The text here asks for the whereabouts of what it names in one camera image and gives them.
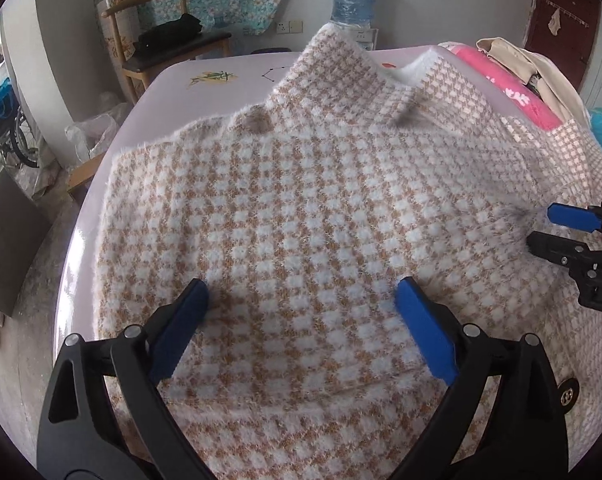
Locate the beige houndstooth knit coat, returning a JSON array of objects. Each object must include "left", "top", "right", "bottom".
[{"left": 92, "top": 25, "right": 602, "bottom": 479}]

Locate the black clothing on chair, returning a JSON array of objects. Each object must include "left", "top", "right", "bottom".
[{"left": 134, "top": 13, "right": 202, "bottom": 54}]

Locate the beige jacket on bed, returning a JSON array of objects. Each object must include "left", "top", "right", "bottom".
[{"left": 476, "top": 37, "right": 591, "bottom": 130}]

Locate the pink fleece floral blanket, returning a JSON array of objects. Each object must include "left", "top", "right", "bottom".
[{"left": 446, "top": 44, "right": 562, "bottom": 131}]

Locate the dark red wooden door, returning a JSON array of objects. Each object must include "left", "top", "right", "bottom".
[{"left": 525, "top": 0, "right": 601, "bottom": 90}]

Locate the small wooden stool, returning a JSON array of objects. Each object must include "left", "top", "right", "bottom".
[{"left": 66, "top": 154, "right": 104, "bottom": 206}]

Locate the dark grey cabinet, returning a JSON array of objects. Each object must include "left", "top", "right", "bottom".
[{"left": 0, "top": 170, "right": 51, "bottom": 316}]

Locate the white plastic bag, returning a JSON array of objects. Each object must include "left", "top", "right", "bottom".
[{"left": 64, "top": 91, "right": 133, "bottom": 167}]

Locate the pale pink printed bedsheet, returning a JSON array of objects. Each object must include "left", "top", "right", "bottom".
[{"left": 52, "top": 44, "right": 532, "bottom": 351}]

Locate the white water dispenser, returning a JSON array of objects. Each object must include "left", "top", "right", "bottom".
[{"left": 351, "top": 27, "right": 378, "bottom": 51}]

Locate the bicycle with blue bag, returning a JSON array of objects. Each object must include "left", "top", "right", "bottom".
[{"left": 0, "top": 78, "right": 38, "bottom": 168}]

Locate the wooden chair with dark seat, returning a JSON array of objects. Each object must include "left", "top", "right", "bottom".
[{"left": 100, "top": 0, "right": 231, "bottom": 104}]

